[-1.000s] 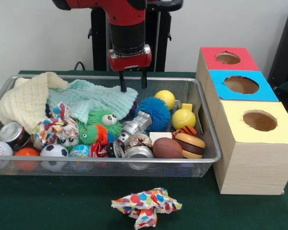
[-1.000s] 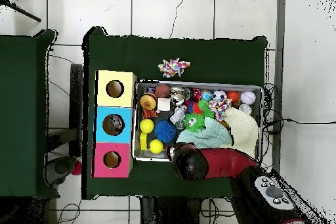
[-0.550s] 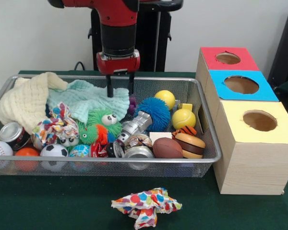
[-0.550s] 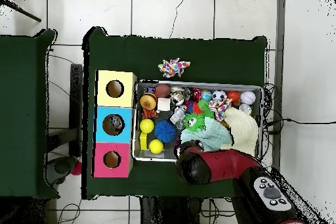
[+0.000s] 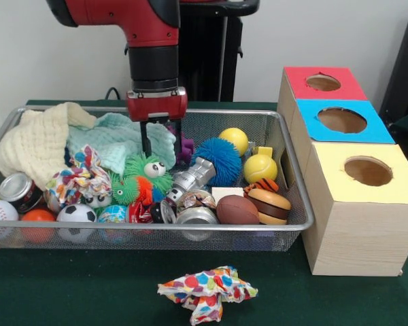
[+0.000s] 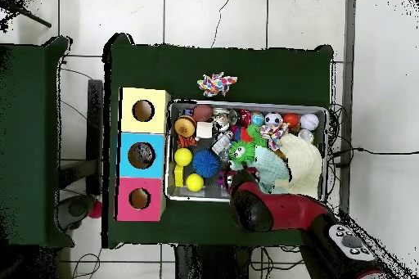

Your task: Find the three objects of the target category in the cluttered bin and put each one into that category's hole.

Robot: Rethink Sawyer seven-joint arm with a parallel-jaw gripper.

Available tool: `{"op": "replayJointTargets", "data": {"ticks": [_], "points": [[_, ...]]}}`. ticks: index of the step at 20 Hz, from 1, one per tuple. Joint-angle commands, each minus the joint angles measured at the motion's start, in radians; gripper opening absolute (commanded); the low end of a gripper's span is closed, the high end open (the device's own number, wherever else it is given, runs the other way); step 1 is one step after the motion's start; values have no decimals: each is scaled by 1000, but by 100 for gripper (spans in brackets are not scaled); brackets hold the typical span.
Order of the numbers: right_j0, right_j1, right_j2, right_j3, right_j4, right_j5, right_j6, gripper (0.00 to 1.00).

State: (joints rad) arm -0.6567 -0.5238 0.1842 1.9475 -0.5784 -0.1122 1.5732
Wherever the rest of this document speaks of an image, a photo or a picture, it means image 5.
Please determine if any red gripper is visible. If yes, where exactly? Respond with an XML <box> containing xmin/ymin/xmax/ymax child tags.
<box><xmin>126</xmin><ymin>86</ymin><xmax>188</xmax><ymax>160</ymax></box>

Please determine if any small blue spiky ball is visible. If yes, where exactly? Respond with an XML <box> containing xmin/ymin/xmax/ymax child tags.
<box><xmin>190</xmin><ymin>137</ymin><xmax>243</xmax><ymax>187</ymax></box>

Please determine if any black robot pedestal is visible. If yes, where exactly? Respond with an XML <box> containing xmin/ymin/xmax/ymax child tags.
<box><xmin>124</xmin><ymin>0</ymin><xmax>261</xmax><ymax>102</ymax></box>

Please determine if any shallow clear mesh bin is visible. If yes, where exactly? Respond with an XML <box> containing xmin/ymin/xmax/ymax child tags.
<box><xmin>0</xmin><ymin>105</ymin><xmax>316</xmax><ymax>252</ymax></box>

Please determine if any wooden box with three holes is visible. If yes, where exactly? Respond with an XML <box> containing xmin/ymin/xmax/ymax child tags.
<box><xmin>277</xmin><ymin>66</ymin><xmax>408</xmax><ymax>276</ymax></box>

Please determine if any black looped cable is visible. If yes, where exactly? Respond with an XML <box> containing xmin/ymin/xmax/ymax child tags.
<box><xmin>103</xmin><ymin>86</ymin><xmax>130</xmax><ymax>101</ymax></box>

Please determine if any green spiky ball with eyes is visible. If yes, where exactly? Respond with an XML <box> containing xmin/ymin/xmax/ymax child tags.
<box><xmin>84</xmin><ymin>193</ymin><xmax>114</xmax><ymax>209</ymax></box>

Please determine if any green and orange spiky toy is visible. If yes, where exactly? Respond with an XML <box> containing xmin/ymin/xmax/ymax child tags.
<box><xmin>111</xmin><ymin>175</ymin><xmax>167</xmax><ymax>206</ymax></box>

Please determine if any teal knitted cloth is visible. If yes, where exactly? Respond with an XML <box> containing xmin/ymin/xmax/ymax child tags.
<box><xmin>67</xmin><ymin>112</ymin><xmax>177</xmax><ymax>178</ymax></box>

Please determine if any purple spiky ball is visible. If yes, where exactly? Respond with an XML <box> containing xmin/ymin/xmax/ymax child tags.
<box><xmin>166</xmin><ymin>122</ymin><xmax>195</xmax><ymax>164</ymax></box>

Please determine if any yellow smiley ball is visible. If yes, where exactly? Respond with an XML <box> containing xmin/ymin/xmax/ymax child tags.
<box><xmin>219</xmin><ymin>128</ymin><xmax>250</xmax><ymax>158</ymax></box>

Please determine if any brown toy football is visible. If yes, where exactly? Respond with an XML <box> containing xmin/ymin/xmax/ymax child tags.
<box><xmin>216</xmin><ymin>195</ymin><xmax>260</xmax><ymax>225</ymax></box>

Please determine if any black upright panel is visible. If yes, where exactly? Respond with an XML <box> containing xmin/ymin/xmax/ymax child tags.
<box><xmin>377</xmin><ymin>5</ymin><xmax>408</xmax><ymax>120</ymax></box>

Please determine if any black and white soccer ball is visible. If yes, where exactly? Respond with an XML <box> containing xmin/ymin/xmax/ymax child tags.
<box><xmin>56</xmin><ymin>203</ymin><xmax>99</xmax><ymax>244</ymax></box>

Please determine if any white baseball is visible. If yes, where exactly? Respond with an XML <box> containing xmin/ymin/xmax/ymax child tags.
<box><xmin>0</xmin><ymin>200</ymin><xmax>20</xmax><ymax>238</ymax></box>

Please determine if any polka dot cloth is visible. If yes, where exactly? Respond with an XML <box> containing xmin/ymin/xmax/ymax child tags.
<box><xmin>46</xmin><ymin>144</ymin><xmax>114</xmax><ymax>206</ymax></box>
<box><xmin>157</xmin><ymin>266</ymin><xmax>258</xmax><ymax>326</ymax></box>

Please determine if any wooden burger toy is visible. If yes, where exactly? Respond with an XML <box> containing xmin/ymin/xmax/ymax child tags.
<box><xmin>247</xmin><ymin>188</ymin><xmax>292</xmax><ymax>225</ymax></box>

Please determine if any cream knitted cloth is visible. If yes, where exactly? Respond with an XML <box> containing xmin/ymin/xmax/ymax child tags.
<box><xmin>0</xmin><ymin>101</ymin><xmax>98</xmax><ymax>192</ymax></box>

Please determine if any small green spiky ball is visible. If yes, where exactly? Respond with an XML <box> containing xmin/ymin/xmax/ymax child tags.
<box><xmin>124</xmin><ymin>153</ymin><xmax>173</xmax><ymax>191</ymax></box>

